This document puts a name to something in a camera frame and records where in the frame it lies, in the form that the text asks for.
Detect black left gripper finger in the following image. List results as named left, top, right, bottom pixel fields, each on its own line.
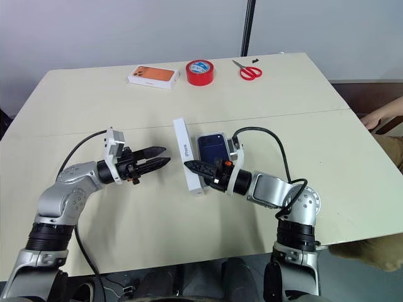
left=136, top=157, right=172, bottom=177
left=130, top=146, right=167, bottom=160

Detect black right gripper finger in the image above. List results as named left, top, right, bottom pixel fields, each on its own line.
left=183, top=160, right=219, bottom=179

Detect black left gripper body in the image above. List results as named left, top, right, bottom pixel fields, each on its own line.
left=116, top=147, right=141, bottom=185

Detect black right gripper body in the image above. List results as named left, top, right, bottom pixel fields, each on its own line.
left=203, top=159, right=236, bottom=193

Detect dark blue smartphone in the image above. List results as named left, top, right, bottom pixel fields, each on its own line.
left=196, top=132, right=229, bottom=162

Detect white deep phone box lid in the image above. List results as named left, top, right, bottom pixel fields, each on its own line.
left=172, top=117, right=208, bottom=198

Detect white orange phone box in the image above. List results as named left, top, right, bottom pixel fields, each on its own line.
left=127, top=64, right=181, bottom=91

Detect bystander bare hand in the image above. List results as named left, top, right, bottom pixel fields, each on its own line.
left=361, top=97, right=403, bottom=131

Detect red tape roll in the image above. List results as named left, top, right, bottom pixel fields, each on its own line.
left=184, top=59, right=215, bottom=87

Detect black shoe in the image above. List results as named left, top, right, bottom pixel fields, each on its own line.
left=74, top=281, right=99, bottom=302

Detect black vertical pole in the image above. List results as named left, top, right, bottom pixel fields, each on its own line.
left=240, top=0, right=257, bottom=57

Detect dark brown furniture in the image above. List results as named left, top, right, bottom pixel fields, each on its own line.
left=328, top=79, right=403, bottom=118

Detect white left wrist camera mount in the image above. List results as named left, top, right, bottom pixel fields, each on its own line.
left=103, top=126, right=127, bottom=185

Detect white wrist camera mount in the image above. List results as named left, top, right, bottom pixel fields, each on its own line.
left=103, top=126, right=127, bottom=185
left=226, top=131, right=247, bottom=196

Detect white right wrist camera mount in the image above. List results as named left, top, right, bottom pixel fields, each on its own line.
left=226, top=131, right=247, bottom=196

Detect red handled scissors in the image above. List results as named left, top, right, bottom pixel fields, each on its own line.
left=232, top=59, right=263, bottom=81

